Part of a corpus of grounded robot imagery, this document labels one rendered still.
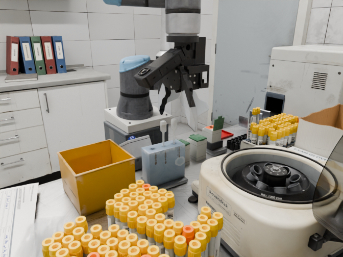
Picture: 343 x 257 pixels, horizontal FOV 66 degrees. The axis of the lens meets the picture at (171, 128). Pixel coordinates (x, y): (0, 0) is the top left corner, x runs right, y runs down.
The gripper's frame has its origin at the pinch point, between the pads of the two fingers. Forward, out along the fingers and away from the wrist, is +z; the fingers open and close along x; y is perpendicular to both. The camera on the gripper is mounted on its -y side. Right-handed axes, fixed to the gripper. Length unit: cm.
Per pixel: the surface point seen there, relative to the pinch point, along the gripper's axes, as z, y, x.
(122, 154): 6.4, -12.3, 3.7
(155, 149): 5.1, -5.5, -0.6
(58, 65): 8, 9, 201
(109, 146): 7.0, -12.9, 10.7
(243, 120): 10.6, 39.8, 14.4
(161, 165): 9.1, -5.0, -1.9
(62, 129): 56, 0, 169
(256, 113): 5.5, 37.5, 7.0
